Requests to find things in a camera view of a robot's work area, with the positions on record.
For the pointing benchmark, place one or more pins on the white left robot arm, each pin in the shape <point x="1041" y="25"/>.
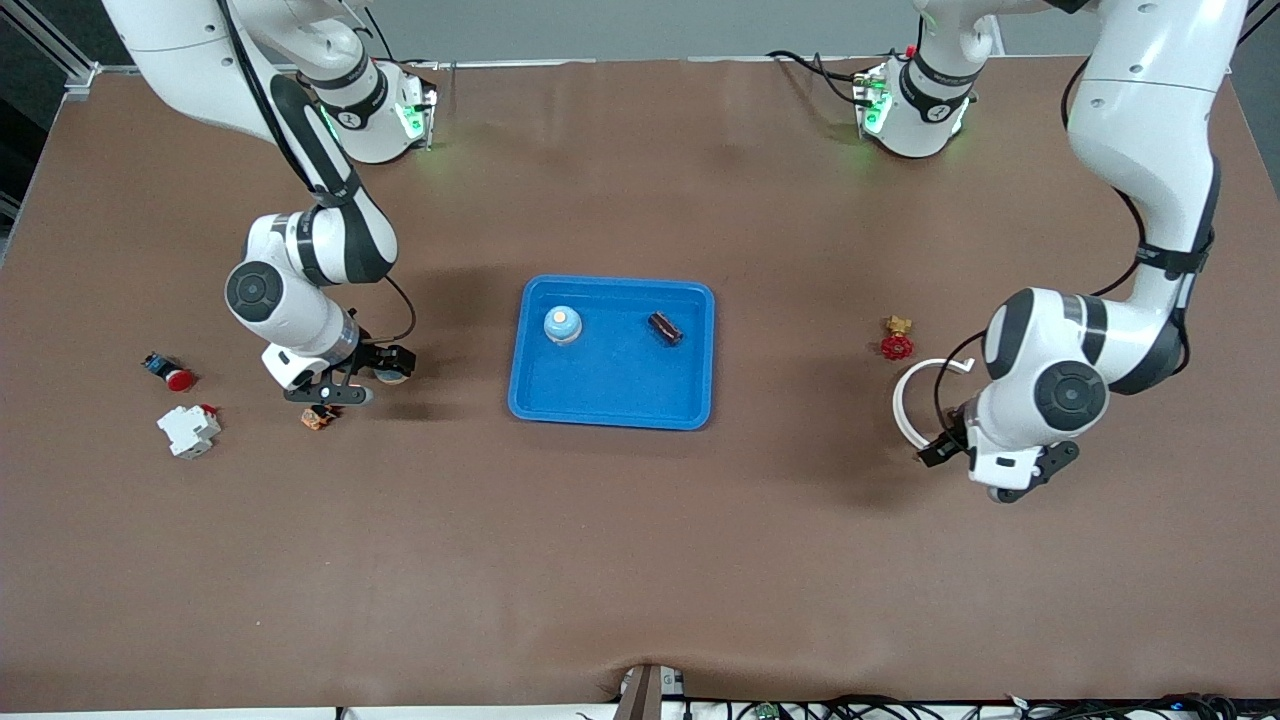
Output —
<point x="1140" y="130"/>

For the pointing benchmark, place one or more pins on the aluminium frame profile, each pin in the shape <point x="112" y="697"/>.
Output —
<point x="80" y="75"/>

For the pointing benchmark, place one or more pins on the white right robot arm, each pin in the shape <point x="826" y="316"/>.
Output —
<point x="290" y="305"/>

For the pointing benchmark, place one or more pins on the red orange emergency stop switch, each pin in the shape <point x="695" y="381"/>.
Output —
<point x="318" y="418"/>

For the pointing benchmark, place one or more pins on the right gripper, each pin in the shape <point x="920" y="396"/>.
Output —
<point x="372" y="358"/>

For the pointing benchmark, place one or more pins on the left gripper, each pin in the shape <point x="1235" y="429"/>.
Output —
<point x="944" y="447"/>

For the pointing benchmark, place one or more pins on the blue bell with dotted top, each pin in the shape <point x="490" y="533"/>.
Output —
<point x="562" y="328"/>

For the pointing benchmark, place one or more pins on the white curved plastic clamp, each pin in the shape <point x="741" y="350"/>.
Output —
<point x="898" y="405"/>

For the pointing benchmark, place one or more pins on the red mushroom push button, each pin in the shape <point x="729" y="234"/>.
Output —
<point x="178" y="379"/>

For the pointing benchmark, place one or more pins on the blue plastic tray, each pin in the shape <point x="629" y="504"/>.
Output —
<point x="620" y="380"/>

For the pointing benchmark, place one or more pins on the white circuit breaker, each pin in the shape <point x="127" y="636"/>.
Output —
<point x="188" y="432"/>

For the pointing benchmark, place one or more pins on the long brown electrolytic capacitor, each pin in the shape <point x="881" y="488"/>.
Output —
<point x="665" y="328"/>

